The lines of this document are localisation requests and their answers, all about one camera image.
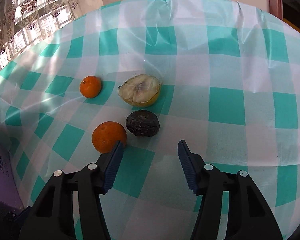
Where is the halved pear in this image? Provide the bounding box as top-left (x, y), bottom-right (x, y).
top-left (117, 74), bottom-right (161, 107)

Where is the purple box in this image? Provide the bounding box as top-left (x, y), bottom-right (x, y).
top-left (0, 146), bottom-right (23, 209)

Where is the large orange mandarin centre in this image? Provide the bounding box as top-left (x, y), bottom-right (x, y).
top-left (91, 121), bottom-right (127, 154)

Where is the teal white checkered tablecloth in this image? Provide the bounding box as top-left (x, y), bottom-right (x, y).
top-left (0, 0), bottom-right (300, 239)

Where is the dark wrinkled fruit upper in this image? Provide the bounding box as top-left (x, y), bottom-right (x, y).
top-left (126, 109), bottom-right (160, 137)

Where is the small orange mandarin far left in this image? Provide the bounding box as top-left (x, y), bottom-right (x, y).
top-left (79, 76), bottom-right (102, 99)

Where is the floral lace curtain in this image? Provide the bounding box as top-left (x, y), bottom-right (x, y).
top-left (0, 0), bottom-right (103, 69)

